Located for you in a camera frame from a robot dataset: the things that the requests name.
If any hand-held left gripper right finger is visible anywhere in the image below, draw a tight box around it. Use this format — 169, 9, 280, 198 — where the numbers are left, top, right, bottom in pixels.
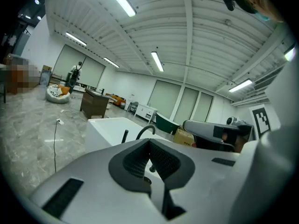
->
149, 138, 248, 224

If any dark green bathtub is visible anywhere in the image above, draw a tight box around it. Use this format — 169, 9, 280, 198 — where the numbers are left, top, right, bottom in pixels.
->
155, 112, 181, 135

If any black and white patterned cushion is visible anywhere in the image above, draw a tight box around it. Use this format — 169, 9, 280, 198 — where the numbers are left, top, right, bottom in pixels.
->
48, 84, 63, 97

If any black power cable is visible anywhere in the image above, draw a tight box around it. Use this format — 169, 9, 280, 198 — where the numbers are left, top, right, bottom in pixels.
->
53, 119, 58, 173

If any orange cushion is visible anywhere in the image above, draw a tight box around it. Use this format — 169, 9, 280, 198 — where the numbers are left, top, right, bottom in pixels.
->
57, 85, 71, 95

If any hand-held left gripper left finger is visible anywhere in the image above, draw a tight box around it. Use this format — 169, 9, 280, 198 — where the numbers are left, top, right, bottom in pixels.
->
29, 138, 164, 224

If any long ceiling light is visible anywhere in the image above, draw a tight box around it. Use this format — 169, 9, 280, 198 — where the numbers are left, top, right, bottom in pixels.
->
101, 0, 137, 18
150, 51, 165, 73
228, 78, 254, 93
284, 47, 296, 62
65, 31, 87, 47
103, 56, 120, 69

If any brown cardboard box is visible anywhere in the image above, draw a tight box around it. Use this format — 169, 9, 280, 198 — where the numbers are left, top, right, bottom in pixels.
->
173, 128, 196, 147

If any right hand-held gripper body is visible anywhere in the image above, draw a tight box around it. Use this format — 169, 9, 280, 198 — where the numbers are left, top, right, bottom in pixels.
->
214, 104, 281, 147

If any orange sofa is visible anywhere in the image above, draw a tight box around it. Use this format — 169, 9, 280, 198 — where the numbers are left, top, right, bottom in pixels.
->
105, 92, 127, 106

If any black folding chair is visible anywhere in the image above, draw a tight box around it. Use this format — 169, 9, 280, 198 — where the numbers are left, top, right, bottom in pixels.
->
126, 101, 139, 116

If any white roller blind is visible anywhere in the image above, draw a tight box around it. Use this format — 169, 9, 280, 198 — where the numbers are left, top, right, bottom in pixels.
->
78, 56, 106, 88
52, 44, 86, 79
172, 87, 199, 125
147, 79, 182, 120
192, 92, 214, 123

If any white sideboard cabinet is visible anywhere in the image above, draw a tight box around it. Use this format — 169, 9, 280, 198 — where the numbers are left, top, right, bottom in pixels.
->
135, 103, 158, 124

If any dark wooden vanity cabinet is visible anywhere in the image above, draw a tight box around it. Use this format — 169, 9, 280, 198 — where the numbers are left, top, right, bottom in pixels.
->
79, 88, 111, 119

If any black curved faucet spout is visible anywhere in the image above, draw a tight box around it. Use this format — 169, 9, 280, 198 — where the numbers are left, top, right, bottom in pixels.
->
135, 125, 156, 141

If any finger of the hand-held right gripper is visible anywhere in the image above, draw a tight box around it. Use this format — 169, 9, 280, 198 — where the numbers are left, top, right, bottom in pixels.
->
182, 119, 225, 142

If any person's white top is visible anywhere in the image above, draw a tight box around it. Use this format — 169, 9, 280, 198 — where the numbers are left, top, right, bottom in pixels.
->
230, 31, 299, 224

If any white bathtub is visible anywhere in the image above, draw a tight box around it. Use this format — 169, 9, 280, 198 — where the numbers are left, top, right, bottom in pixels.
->
86, 117, 170, 149

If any person's head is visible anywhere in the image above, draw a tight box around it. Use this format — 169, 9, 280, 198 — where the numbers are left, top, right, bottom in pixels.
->
247, 0, 285, 23

